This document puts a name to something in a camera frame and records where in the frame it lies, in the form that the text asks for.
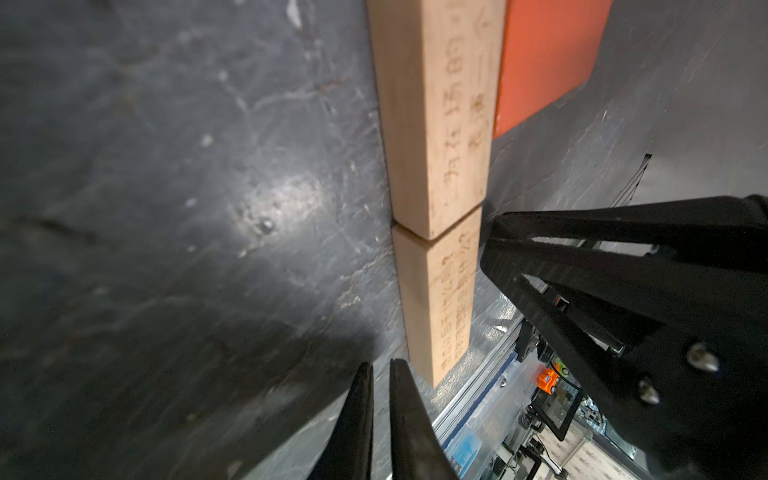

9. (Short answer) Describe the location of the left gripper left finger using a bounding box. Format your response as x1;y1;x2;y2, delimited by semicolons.
308;362;374;479

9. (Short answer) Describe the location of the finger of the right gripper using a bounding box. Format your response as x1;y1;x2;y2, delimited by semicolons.
490;195;767;270

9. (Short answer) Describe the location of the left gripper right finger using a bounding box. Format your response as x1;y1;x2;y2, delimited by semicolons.
389;359;458;480

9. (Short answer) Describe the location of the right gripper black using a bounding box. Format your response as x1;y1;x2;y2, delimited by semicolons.
481;239;767;479

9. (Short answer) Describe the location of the wooden block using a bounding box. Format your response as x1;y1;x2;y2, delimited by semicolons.
392;206;482;387
367;0;506;240

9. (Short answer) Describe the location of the orange block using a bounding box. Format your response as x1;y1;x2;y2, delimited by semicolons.
493;0;612;138

